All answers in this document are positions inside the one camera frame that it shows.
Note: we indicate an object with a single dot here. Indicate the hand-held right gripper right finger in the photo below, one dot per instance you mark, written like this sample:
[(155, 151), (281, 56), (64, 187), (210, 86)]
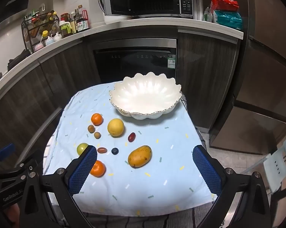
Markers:
[(208, 173)]

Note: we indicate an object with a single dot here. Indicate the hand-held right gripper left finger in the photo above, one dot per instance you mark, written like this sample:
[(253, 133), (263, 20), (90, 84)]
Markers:
[(83, 171)]

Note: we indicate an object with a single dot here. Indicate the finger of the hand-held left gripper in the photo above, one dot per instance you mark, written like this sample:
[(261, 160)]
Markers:
[(5, 150), (26, 165)]

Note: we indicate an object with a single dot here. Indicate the small tangerine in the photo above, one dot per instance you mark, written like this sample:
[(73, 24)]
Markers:
[(96, 119), (99, 169)]

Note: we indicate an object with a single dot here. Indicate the red cherry tomato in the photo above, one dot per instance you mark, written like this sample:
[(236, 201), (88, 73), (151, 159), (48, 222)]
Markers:
[(101, 150)]

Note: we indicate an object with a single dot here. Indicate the blueberry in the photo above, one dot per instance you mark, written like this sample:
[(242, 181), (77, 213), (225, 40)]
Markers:
[(115, 151)]

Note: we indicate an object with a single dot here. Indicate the brown longan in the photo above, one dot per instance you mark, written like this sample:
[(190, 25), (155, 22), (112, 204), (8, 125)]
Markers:
[(91, 128), (97, 135)]

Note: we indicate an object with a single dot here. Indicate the large yellow orange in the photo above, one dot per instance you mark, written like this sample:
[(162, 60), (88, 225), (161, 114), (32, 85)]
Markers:
[(115, 127)]

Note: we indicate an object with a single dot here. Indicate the yellow mango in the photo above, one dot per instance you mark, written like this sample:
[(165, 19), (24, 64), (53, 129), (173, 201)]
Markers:
[(139, 156)]

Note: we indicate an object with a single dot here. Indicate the white scalloped bowl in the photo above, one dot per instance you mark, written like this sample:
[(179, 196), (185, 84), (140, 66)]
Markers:
[(145, 95)]

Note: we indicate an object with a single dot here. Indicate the light blue patterned cloth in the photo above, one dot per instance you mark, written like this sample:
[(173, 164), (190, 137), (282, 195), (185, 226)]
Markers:
[(157, 190)]

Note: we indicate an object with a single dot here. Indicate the white plastic stool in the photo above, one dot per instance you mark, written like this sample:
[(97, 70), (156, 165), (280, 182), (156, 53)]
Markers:
[(275, 163)]

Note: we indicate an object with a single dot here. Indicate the black gas stove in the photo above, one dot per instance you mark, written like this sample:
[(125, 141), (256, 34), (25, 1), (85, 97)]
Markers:
[(17, 59)]

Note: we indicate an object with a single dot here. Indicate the dark wood kitchen cabinet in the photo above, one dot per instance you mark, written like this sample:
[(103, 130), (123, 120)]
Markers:
[(204, 76)]

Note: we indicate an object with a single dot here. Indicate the pink condiment pot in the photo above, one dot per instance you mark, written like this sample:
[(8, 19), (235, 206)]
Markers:
[(38, 46)]

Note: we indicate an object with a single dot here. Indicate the dark refrigerator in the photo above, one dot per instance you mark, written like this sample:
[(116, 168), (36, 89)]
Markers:
[(264, 76)]

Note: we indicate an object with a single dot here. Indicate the blue condiment pot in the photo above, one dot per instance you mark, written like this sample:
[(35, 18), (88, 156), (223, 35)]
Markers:
[(49, 41)]

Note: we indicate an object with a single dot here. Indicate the yellow capped bottle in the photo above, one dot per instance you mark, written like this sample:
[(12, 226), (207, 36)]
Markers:
[(45, 35)]

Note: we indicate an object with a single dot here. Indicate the white condiment pot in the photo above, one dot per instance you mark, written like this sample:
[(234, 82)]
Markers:
[(57, 37)]

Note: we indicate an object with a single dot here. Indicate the green lidded jar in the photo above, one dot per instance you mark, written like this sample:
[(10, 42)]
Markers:
[(65, 28)]

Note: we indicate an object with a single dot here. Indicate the brown labelled bottle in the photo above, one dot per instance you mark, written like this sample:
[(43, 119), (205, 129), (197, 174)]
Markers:
[(73, 23)]

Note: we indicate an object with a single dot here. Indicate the red lidded jar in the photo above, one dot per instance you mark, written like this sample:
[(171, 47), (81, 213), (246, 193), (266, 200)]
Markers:
[(64, 16)]

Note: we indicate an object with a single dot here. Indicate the large soy sauce bottle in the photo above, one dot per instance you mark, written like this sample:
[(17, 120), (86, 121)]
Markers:
[(82, 21)]

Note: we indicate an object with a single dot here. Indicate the teal bag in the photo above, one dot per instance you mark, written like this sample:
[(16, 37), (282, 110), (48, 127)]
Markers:
[(228, 20)]

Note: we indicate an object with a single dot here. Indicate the green white bag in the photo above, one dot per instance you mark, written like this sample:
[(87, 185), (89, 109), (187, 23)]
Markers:
[(208, 15)]

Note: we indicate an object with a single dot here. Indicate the clear plastic roll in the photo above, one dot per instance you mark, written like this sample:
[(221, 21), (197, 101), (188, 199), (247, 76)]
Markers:
[(198, 4)]

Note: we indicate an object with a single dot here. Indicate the red bag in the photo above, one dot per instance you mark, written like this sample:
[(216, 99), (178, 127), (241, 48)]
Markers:
[(223, 3)]

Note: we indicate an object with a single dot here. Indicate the silver black microwave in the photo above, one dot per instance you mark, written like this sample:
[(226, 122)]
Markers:
[(157, 2)]

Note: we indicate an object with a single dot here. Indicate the white wall hanger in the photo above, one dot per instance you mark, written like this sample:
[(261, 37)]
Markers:
[(42, 7)]

